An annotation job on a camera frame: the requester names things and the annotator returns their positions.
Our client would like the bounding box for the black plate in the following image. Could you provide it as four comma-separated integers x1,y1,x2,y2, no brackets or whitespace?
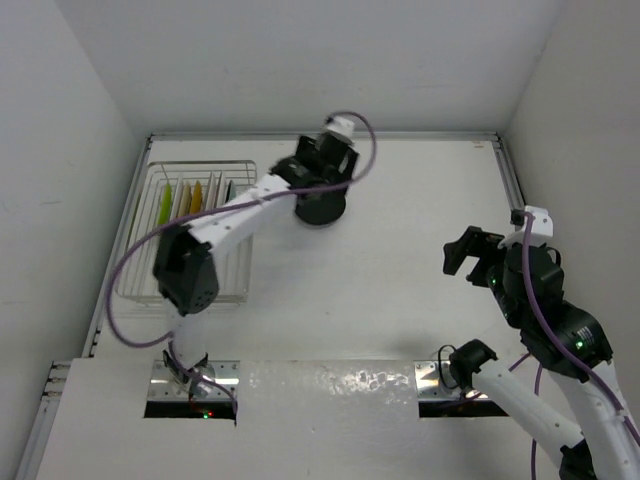
294,193,346,227

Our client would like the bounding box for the teal blue patterned plate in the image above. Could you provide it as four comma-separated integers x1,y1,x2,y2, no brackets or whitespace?
225,180,236,202

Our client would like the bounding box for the white plate orange sunburst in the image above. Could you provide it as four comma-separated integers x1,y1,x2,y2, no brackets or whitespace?
213,171,225,208

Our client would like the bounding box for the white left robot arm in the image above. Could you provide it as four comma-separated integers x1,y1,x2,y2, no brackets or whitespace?
152,129,359,392

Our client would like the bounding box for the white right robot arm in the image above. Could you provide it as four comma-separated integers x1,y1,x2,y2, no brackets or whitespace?
443,218,639,479

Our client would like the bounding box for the plain white plate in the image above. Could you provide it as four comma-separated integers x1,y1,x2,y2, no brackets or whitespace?
203,171,217,210

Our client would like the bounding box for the yellow plate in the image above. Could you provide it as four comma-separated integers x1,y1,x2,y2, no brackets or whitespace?
189,181,202,214

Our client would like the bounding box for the beige plate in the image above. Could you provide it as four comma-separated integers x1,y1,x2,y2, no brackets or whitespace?
178,181,192,217

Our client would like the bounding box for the large white plate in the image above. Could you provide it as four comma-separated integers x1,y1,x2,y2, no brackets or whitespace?
171,175,184,220

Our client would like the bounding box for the lime green plate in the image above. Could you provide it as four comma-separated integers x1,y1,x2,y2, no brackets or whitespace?
157,183,173,226

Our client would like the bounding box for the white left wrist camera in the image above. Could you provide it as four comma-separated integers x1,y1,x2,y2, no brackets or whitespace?
323,115,355,145

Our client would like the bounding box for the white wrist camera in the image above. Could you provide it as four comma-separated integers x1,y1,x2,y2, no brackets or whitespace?
323,115,355,145
498,205,554,249

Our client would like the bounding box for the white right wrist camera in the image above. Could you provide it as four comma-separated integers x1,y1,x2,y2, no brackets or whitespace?
498,205,554,249

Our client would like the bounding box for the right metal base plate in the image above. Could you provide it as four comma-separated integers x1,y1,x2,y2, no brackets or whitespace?
414,359,489,402

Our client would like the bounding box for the metal base plate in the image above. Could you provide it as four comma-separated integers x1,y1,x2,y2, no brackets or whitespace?
149,359,242,401
414,359,489,402

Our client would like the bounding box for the metal wire dish rack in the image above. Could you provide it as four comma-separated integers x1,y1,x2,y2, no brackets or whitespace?
116,160,257,305

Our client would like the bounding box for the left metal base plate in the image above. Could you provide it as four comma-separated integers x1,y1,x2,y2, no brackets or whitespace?
149,359,242,401

